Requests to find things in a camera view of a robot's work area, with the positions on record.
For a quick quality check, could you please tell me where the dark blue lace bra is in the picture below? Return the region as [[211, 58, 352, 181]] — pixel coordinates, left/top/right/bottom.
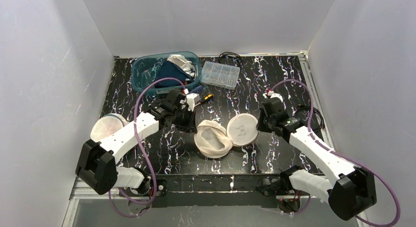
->
[[155, 60, 194, 88]]

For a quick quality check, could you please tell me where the teal plastic bin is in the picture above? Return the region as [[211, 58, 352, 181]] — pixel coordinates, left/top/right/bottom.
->
[[131, 51, 202, 93]]

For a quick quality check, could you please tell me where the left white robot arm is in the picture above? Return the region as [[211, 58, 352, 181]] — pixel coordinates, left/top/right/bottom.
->
[[76, 90, 200, 195]]

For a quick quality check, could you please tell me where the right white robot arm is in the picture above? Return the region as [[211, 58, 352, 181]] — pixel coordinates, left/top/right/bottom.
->
[[257, 98, 377, 221]]

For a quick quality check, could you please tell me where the yellow black screwdriver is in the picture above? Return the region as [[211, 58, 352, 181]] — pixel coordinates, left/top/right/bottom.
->
[[197, 94, 213, 105]]

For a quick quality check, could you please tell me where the red blue screwdriver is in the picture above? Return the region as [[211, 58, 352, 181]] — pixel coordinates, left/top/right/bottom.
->
[[190, 85, 204, 94]]

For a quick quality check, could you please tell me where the white cloth in bin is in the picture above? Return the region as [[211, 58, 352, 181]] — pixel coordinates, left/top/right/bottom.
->
[[167, 54, 196, 78]]

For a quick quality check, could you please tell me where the clear plastic screw box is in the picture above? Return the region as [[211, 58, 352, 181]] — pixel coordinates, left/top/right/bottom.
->
[[200, 61, 240, 90]]

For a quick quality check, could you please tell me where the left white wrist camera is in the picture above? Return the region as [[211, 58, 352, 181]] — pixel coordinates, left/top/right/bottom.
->
[[183, 89, 201, 111]]

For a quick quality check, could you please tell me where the black cable coil right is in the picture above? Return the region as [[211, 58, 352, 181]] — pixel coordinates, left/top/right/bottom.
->
[[294, 105, 324, 134]]

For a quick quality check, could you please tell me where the black cable coil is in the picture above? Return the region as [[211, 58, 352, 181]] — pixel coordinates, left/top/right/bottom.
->
[[294, 105, 324, 134], [218, 52, 243, 67]]

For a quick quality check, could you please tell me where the black cable coil rear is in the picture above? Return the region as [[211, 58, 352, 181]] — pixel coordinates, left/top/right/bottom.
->
[[218, 52, 243, 67]]

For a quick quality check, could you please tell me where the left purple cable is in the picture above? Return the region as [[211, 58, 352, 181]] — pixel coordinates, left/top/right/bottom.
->
[[108, 77, 186, 218]]

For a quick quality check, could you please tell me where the purple cable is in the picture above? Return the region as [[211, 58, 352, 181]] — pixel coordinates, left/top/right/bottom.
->
[[268, 79, 401, 227], [108, 77, 186, 218]]

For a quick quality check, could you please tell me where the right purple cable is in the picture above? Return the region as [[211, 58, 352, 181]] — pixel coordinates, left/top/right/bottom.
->
[[268, 79, 401, 227]]

